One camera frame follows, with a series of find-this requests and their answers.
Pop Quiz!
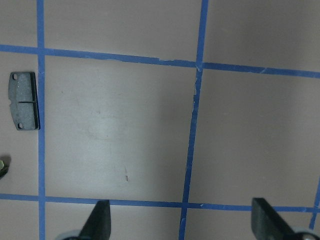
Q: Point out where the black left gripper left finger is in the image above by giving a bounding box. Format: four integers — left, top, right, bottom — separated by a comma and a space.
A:
78, 200, 111, 240

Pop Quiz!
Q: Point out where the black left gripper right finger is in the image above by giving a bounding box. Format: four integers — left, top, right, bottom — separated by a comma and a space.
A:
251, 197, 300, 240

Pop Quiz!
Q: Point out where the green brake shoe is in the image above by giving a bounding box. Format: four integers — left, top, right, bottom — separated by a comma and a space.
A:
0, 155, 12, 179

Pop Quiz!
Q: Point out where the dark grey brake pad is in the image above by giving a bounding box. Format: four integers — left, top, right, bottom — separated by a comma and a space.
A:
8, 71, 41, 131

